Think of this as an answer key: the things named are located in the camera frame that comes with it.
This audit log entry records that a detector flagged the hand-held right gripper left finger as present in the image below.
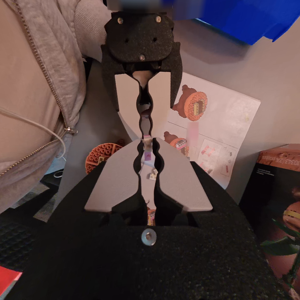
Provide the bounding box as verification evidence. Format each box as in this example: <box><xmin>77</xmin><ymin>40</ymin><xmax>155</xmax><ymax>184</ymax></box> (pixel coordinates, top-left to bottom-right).
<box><xmin>85</xmin><ymin>139</ymin><xmax>144</xmax><ymax>214</ymax></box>

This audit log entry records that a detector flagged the person's left forearm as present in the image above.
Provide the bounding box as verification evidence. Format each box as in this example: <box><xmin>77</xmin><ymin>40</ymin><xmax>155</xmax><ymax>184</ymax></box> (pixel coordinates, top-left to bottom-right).
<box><xmin>74</xmin><ymin>0</ymin><xmax>115</xmax><ymax>62</ymax></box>

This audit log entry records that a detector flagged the blue plastic bin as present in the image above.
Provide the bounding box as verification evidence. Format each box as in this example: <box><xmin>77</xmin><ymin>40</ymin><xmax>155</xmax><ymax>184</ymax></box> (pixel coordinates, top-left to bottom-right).
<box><xmin>164</xmin><ymin>0</ymin><xmax>300</xmax><ymax>45</ymax></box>

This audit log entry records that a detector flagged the grey desk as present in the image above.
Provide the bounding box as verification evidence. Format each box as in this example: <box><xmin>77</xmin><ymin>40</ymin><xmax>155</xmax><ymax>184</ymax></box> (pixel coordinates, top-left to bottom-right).
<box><xmin>61</xmin><ymin>19</ymin><xmax>300</xmax><ymax>207</ymax></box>

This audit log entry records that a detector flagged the pink brick plate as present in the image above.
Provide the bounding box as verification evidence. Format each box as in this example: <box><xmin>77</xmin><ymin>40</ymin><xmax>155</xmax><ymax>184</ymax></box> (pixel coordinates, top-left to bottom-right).
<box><xmin>143</xmin><ymin>135</ymin><xmax>153</xmax><ymax>162</ymax></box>
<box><xmin>188</xmin><ymin>123</ymin><xmax>199</xmax><ymax>147</ymax></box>

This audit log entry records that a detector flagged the round orange lego pot build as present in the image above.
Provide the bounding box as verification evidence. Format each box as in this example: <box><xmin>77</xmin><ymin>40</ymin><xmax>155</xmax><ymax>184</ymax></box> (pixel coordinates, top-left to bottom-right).
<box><xmin>85</xmin><ymin>142</ymin><xmax>126</xmax><ymax>175</ymax></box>

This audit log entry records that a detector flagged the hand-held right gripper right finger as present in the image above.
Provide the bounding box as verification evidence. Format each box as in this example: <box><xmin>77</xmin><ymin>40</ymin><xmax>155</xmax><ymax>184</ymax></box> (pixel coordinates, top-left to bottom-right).
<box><xmin>154</xmin><ymin>137</ymin><xmax>212</xmax><ymax>214</ymax></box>

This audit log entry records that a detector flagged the dark building set box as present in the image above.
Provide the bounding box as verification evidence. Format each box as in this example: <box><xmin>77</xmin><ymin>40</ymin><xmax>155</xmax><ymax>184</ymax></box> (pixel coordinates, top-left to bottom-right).
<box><xmin>239</xmin><ymin>143</ymin><xmax>300</xmax><ymax>293</ymax></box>

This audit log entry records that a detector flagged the open building instruction booklet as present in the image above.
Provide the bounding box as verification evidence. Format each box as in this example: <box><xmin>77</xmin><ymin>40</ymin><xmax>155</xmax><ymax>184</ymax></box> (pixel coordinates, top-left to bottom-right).
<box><xmin>160</xmin><ymin>70</ymin><xmax>261</xmax><ymax>190</ymax></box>

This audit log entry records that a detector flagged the white cord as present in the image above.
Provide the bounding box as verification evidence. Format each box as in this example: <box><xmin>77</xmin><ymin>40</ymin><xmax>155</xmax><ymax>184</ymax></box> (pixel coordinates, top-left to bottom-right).
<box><xmin>0</xmin><ymin>107</ymin><xmax>67</xmax><ymax>161</ymax></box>

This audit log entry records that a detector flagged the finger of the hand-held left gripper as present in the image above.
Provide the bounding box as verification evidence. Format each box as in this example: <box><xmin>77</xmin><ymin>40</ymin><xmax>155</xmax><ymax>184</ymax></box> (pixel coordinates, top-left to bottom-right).
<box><xmin>148</xmin><ymin>70</ymin><xmax>173</xmax><ymax>137</ymax></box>
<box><xmin>115</xmin><ymin>73</ymin><xmax>144</xmax><ymax>140</ymax></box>

